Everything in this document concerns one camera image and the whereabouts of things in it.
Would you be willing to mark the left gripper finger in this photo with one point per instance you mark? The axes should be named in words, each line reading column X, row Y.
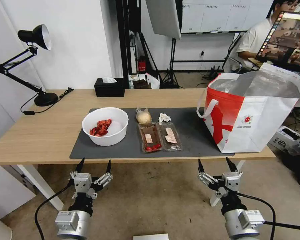
column 103, row 180
column 78, row 168

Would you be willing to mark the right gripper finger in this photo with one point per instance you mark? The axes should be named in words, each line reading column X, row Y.
column 233, row 167
column 207, row 178

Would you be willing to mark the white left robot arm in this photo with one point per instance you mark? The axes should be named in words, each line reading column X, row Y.
column 70, row 223

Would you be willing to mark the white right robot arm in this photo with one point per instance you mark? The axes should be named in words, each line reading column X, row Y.
column 242, row 223

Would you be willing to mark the red and white takeout bag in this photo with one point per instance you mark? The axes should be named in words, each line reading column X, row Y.
column 255, row 117

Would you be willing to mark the clear bag with bun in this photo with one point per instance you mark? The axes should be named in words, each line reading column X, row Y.
column 143, row 117

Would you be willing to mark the brown paper bag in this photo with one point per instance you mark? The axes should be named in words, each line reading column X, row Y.
column 141, row 83

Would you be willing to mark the white plastic bag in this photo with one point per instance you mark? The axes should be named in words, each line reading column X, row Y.
column 153, row 81

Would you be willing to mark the dark grey table mat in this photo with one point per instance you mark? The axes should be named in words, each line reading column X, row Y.
column 195, row 140

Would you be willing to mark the red crayfish shells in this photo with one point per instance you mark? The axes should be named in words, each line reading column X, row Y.
column 100, row 128

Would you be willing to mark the white plastic bowl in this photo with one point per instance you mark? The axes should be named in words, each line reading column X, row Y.
column 115, row 136

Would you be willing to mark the wooden table with white legs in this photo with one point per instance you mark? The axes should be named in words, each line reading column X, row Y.
column 42, row 132

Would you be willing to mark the clear tray with meat slice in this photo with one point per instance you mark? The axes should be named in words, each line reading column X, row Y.
column 170, row 136

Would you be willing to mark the white cardboard box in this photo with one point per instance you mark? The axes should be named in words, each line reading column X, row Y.
column 285, row 138

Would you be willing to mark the clear tray with tomatoes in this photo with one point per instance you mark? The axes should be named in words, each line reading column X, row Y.
column 150, row 136

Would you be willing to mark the white robot front shell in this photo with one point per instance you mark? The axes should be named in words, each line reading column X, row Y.
column 151, row 237

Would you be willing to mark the crumpled white tissue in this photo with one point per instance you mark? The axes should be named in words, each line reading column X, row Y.
column 164, row 118

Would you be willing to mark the white cabinet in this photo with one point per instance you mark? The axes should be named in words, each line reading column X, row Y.
column 7, row 190

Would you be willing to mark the black desk lamp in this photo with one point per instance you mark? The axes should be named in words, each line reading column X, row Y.
column 43, row 98

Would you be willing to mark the black tissue box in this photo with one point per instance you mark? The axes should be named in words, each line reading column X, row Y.
column 108, row 90

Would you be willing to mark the black router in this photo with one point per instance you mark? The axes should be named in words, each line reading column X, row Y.
column 213, row 73

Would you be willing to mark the black light stand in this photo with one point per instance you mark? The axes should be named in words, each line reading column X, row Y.
column 174, row 65

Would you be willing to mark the red canister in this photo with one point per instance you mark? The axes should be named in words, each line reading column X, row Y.
column 142, row 64

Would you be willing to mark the person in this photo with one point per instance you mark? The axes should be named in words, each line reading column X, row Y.
column 250, row 42

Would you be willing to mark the computer monitor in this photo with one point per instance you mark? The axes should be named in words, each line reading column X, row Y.
column 287, row 40

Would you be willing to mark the whiteboard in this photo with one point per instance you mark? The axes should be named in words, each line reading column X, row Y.
column 212, row 15

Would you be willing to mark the white softbox light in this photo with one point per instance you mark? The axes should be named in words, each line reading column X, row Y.
column 163, row 17

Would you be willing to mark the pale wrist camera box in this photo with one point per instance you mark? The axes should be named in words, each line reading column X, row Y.
column 82, row 183
column 231, row 181

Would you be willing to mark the black metal frame post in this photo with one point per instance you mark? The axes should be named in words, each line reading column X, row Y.
column 128, row 37

